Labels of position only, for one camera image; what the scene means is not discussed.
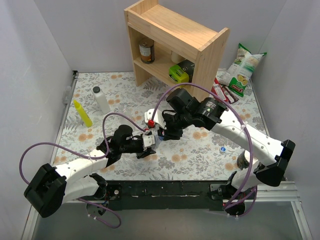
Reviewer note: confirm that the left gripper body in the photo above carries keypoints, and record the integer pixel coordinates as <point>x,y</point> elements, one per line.
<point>141,149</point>

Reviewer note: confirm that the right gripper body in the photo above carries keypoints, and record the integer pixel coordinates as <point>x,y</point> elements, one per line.
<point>170,128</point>

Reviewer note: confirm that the clear plastic bottle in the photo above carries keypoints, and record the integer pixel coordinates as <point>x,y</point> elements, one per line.
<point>124,110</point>

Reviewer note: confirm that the blue tinted plastic bottle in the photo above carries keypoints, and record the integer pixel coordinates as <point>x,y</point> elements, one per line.
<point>158,140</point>

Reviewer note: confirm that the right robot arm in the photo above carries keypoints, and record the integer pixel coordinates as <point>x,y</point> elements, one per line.
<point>269,157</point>

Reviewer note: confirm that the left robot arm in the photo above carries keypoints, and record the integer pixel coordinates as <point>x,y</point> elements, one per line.
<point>53,186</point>

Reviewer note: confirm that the white bottle black cap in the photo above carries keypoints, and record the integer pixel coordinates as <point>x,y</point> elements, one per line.
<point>101,99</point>

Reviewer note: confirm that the yellow squeeze bottle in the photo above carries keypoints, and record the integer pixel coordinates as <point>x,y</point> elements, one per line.
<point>82,113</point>

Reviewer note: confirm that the green and black box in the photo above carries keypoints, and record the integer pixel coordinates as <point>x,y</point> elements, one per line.
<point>182,72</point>

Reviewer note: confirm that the red snack packet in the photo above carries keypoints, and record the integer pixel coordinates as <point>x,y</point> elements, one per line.
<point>223,92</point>

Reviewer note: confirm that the white cup on shelf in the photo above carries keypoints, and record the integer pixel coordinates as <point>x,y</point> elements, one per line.
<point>176,58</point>

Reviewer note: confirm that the green chips bag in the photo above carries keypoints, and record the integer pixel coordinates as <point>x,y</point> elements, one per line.
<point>237,76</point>

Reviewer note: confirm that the wooden shelf unit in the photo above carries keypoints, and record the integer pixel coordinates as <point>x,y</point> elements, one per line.
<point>173,33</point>

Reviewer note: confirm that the tin can on shelf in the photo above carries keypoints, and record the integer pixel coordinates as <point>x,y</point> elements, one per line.
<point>147,51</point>

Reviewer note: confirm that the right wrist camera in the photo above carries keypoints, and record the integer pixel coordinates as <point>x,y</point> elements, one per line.
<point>153,117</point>

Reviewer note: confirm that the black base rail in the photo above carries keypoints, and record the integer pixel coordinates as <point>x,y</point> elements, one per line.
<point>165,194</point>

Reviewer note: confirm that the aluminium frame rail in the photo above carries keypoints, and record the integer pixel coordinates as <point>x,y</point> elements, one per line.
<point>286,192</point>

